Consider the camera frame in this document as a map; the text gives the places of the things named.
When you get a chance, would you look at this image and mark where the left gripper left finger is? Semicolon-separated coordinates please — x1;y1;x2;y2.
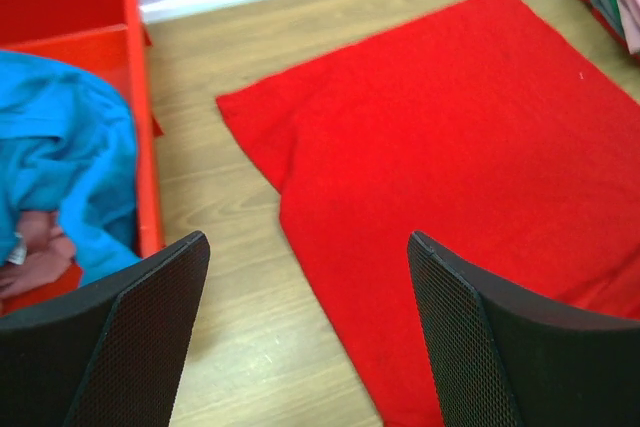
1;231;210;426

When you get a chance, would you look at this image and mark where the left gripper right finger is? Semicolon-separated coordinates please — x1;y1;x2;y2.
407;231;639;426

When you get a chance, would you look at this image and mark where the dusty pink t shirt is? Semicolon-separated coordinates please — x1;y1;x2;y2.
1;211;76;300

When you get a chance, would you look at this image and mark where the red t shirt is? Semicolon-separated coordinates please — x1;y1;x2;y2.
217;0;639;426

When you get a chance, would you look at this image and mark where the blue t shirt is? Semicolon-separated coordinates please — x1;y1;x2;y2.
1;51;140;285

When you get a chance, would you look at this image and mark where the red plastic bin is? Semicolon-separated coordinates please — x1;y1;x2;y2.
1;0;164;313

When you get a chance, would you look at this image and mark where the folded red shirt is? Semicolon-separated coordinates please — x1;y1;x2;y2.
580;0;639;61

